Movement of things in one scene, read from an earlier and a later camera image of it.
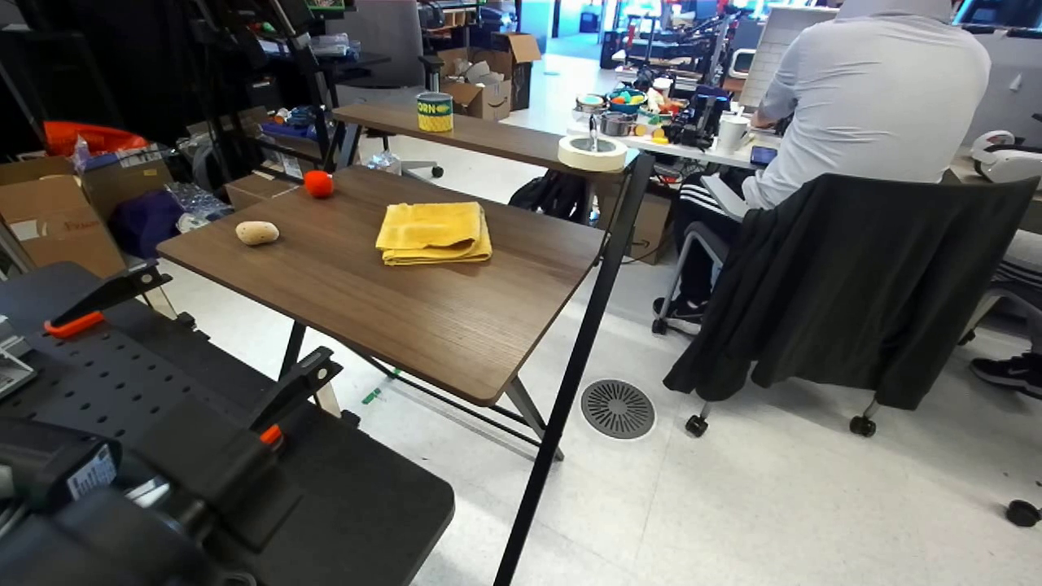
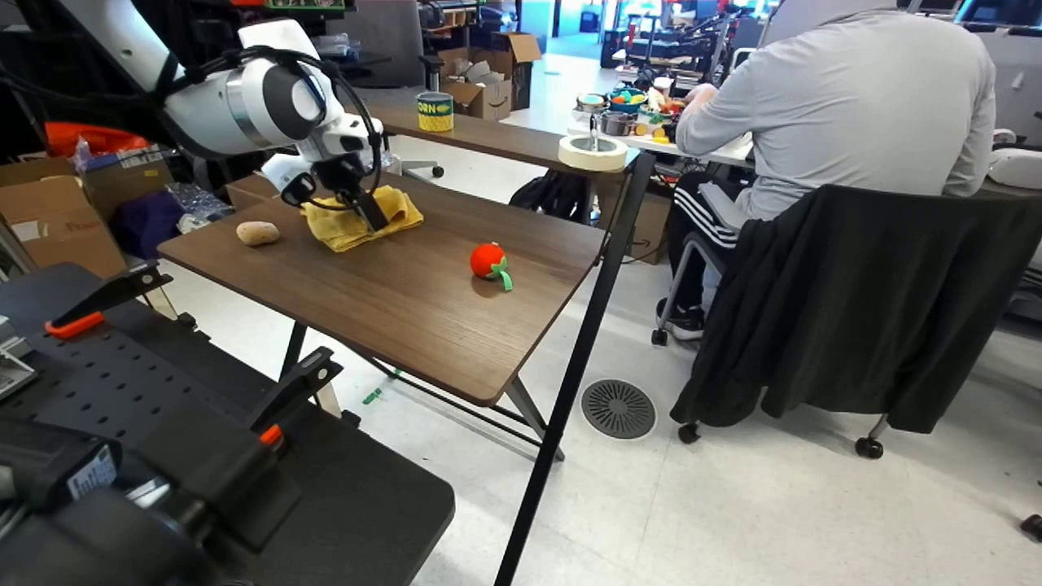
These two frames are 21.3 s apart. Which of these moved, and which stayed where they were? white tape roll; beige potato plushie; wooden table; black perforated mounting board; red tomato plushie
Moved: red tomato plushie
Stayed: wooden table; beige potato plushie; black perforated mounting board; white tape roll
